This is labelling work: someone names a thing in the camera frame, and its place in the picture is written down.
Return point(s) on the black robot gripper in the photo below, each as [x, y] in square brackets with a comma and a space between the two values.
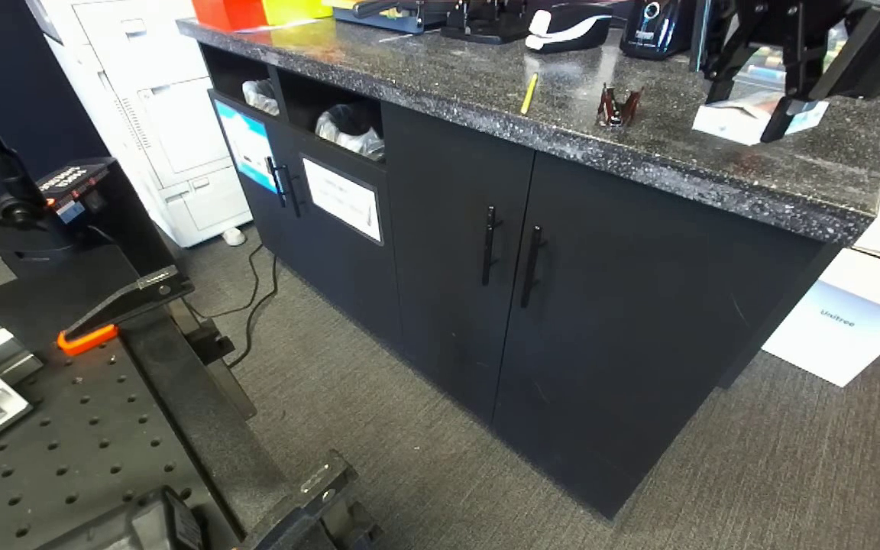
[817, 9]

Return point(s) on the black cabinet with granite counter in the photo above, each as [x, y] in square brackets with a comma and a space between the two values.
[664, 153]

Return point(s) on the yellow box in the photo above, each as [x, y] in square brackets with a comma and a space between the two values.
[291, 10]

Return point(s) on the orange box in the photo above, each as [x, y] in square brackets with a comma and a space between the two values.
[226, 10]

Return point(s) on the clear plastic container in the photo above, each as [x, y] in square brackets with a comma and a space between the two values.
[772, 64]

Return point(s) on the small brown figurine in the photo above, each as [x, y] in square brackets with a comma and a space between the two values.
[619, 106]

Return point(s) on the white and black stapler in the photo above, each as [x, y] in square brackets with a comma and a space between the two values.
[566, 29]

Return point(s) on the yellow pen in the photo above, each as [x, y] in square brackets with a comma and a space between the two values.
[528, 93]

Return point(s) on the white paper sheet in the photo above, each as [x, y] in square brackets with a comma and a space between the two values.
[838, 332]

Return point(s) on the black desk organizer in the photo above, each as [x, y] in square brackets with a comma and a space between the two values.
[488, 20]

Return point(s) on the wide black cabinet door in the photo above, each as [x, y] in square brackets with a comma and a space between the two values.
[632, 339]

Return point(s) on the narrow black cabinet door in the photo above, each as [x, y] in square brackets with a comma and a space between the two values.
[449, 265]

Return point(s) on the blue flat tray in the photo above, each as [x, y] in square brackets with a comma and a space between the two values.
[383, 16]

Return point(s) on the grey trash bag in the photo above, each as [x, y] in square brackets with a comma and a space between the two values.
[348, 130]

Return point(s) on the white paper sign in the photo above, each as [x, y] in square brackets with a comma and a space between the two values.
[341, 199]

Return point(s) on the white trash bag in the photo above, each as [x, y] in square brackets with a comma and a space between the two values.
[260, 96]

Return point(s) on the blue and white sign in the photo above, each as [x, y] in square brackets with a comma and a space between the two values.
[245, 144]

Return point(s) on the white drawer cabinet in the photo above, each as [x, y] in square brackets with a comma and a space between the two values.
[153, 113]

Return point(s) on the black perforated breadboard table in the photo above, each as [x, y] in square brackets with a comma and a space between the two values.
[75, 449]

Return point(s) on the black metal frame beam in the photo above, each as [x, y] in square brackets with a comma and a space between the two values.
[216, 430]

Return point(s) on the black camera stand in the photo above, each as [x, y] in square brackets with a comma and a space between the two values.
[61, 235]

